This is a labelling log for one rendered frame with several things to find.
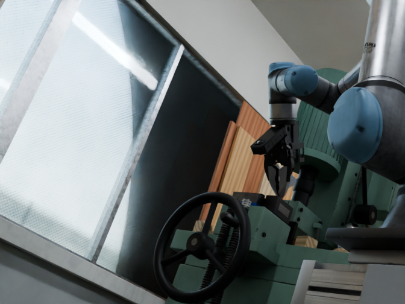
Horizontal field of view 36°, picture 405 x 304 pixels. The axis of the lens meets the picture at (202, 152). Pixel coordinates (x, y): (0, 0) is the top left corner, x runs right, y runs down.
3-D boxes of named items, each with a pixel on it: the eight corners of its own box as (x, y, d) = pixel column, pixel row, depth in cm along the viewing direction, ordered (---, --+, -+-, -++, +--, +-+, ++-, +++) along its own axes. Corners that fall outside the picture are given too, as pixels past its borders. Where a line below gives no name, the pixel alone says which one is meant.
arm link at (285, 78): (336, 78, 154) (317, 81, 165) (298, 57, 152) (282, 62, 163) (323, 107, 154) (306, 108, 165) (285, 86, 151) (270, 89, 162)
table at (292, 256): (147, 234, 178) (155, 215, 180) (210, 272, 198) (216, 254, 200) (333, 263, 137) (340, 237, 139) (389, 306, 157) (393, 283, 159)
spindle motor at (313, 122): (270, 154, 188) (299, 69, 199) (299, 180, 200) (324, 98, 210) (320, 155, 176) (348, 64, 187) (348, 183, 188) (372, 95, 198)
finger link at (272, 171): (290, 197, 171) (290, 164, 171) (277, 199, 167) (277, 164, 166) (281, 196, 173) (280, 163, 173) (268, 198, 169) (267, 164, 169)
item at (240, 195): (228, 204, 166) (234, 185, 168) (250, 221, 174) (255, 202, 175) (267, 207, 157) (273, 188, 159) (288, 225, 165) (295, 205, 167)
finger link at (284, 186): (299, 198, 169) (299, 164, 169) (287, 200, 165) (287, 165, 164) (290, 197, 171) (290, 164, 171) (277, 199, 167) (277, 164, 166)
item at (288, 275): (184, 263, 177) (188, 250, 179) (226, 288, 191) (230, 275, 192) (302, 286, 150) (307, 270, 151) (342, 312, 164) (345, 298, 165)
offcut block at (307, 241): (293, 247, 160) (296, 236, 161) (304, 253, 161) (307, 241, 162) (304, 247, 156) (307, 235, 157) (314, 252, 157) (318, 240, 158)
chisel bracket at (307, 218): (270, 225, 180) (279, 198, 183) (295, 243, 189) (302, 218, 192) (292, 228, 175) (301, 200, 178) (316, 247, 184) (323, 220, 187)
